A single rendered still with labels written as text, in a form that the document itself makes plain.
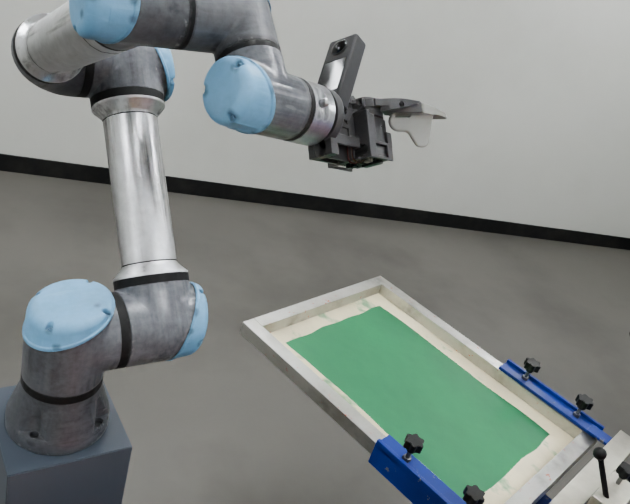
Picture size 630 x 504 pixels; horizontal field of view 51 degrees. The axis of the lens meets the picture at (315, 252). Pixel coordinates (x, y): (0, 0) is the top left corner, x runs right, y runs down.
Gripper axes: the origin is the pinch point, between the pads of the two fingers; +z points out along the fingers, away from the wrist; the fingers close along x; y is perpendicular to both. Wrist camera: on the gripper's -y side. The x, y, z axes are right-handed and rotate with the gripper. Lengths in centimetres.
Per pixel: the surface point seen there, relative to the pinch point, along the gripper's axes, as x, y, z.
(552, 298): -117, 29, 377
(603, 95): -79, -114, 427
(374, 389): -51, 46, 59
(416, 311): -57, 28, 94
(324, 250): -216, -15, 254
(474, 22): -123, -153, 316
